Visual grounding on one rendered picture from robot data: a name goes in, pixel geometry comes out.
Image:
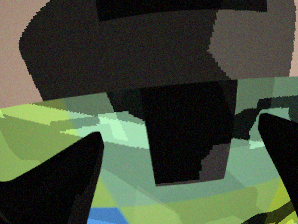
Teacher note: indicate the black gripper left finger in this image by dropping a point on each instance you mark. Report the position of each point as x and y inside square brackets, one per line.
[58, 191]

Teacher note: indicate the black two-prong plug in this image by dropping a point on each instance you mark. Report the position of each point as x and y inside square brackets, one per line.
[189, 130]

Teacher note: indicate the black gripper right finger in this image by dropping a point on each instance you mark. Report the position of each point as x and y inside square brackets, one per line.
[280, 137]

